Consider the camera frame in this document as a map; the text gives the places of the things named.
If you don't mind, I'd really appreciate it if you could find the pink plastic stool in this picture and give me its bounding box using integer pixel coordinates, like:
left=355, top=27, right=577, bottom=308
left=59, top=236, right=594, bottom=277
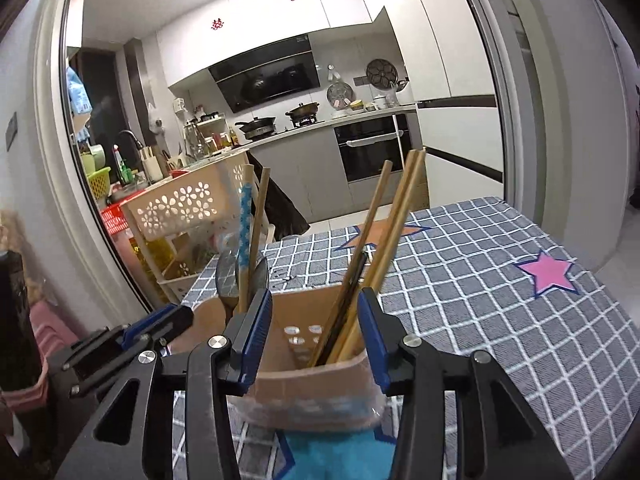
left=29, top=304, right=68, bottom=366

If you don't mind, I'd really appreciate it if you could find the yellow cooking oil bottle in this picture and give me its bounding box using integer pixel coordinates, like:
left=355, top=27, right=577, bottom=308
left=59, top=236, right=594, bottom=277
left=127, top=235, right=173, bottom=281

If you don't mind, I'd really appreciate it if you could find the blue patterned hanging cloth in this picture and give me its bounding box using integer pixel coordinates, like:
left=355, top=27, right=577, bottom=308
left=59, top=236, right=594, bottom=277
left=67, top=67, right=93, bottom=113

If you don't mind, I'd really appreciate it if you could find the black wok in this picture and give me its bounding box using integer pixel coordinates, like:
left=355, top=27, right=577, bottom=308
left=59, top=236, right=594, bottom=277
left=235, top=116, right=277, bottom=138

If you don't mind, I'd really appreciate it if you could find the plain wooden chopstick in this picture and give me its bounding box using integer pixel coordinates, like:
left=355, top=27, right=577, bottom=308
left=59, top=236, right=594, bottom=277
left=340, top=147, right=428, bottom=363
left=307, top=159, right=394, bottom=368
left=325, top=149, right=420, bottom=366
left=247, top=166, right=272, bottom=291

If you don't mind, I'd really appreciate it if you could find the beige flower-cut storage cart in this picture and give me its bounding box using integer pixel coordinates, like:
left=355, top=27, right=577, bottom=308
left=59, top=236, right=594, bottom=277
left=120, top=150, right=276, bottom=306

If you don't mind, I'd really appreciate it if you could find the white upper kitchen cabinet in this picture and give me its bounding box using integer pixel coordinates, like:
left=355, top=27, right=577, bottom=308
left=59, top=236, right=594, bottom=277
left=155, top=0, right=376, bottom=88

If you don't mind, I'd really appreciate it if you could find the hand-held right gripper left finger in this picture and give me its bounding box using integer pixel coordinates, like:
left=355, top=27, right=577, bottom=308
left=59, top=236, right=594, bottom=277
left=54, top=287, right=274, bottom=480

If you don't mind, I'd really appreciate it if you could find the black built-in oven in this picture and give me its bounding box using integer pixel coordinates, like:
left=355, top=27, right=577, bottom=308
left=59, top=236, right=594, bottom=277
left=334, top=114, right=408, bottom=183

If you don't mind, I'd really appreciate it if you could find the black range hood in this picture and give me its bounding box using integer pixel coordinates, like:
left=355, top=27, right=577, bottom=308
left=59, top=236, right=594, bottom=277
left=207, top=35, right=322, bottom=113

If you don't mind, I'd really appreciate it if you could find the grey kitchen counter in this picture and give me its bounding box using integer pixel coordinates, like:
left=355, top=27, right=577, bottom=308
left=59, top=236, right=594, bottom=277
left=245, top=105, right=421, bottom=223

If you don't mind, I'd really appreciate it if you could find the blue star sticker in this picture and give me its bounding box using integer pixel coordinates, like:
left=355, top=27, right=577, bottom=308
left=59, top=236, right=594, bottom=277
left=277, top=425, right=401, bottom=480

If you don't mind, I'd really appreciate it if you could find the white refrigerator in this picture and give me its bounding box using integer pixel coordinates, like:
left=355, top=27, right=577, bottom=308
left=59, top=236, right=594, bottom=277
left=350, top=0, right=506, bottom=201

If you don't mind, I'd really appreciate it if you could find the blue patterned wooden chopstick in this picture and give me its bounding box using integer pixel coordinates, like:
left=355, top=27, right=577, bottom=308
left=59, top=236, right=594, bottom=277
left=235, top=162, right=256, bottom=313

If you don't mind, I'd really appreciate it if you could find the grey checked tablecloth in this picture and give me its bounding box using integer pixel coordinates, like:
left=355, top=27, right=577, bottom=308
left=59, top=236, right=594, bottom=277
left=170, top=195, right=636, bottom=480

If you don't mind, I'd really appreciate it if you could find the beige utensil holder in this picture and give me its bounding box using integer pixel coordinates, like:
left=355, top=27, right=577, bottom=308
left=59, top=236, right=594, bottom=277
left=192, top=284, right=390, bottom=433

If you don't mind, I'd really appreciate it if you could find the black trash bag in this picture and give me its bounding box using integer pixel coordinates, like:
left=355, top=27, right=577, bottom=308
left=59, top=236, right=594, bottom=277
left=250, top=152, right=311, bottom=241

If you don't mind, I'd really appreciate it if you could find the green plastic basket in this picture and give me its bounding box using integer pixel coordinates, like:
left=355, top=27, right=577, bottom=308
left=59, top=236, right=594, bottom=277
left=85, top=166, right=112, bottom=196

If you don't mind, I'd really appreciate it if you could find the dark round steamer tray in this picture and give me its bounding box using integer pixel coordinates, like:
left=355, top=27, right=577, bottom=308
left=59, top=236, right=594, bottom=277
left=366, top=58, right=397, bottom=87

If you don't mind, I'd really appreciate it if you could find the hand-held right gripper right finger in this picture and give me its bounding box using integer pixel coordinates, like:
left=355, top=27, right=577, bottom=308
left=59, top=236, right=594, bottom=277
left=356, top=286, right=577, bottom=480

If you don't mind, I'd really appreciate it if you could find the seasoning bottle rack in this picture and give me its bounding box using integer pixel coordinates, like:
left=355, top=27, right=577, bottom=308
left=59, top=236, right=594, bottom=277
left=182, top=115, right=236, bottom=158

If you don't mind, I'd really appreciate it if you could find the lidded cooking pot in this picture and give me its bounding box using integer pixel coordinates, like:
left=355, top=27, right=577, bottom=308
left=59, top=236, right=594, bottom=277
left=286, top=102, right=321, bottom=123

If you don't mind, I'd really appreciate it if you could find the white chopstick caddy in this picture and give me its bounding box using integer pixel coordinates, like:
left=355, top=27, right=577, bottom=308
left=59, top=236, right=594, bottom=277
left=140, top=147, right=163, bottom=181

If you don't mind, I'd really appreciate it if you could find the pink star sticker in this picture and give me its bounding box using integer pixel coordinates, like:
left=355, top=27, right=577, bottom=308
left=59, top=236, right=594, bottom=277
left=515, top=251, right=581, bottom=297

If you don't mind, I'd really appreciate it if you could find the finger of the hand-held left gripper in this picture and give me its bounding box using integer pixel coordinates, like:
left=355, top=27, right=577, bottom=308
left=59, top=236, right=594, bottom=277
left=61, top=326, right=141, bottom=398
left=121, top=304, right=195, bottom=355

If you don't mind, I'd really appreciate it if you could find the orange star sticker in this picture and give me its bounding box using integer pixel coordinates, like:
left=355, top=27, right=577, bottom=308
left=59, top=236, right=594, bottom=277
left=337, top=220, right=431, bottom=253

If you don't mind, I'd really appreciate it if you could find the round metal rack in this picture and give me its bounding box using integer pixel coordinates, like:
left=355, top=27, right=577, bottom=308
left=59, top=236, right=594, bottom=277
left=327, top=83, right=353, bottom=107

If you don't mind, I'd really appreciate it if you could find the black kitchen faucet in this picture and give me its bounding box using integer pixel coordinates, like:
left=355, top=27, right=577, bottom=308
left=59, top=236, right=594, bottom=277
left=116, top=130, right=143, bottom=171

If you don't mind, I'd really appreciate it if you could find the red plastic basket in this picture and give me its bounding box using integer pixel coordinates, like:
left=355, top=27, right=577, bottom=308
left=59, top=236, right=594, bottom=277
left=100, top=205, right=131, bottom=233

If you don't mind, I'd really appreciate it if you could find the clear plastic bag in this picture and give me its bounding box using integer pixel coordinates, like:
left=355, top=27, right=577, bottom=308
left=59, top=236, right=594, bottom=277
left=210, top=230, right=241, bottom=261

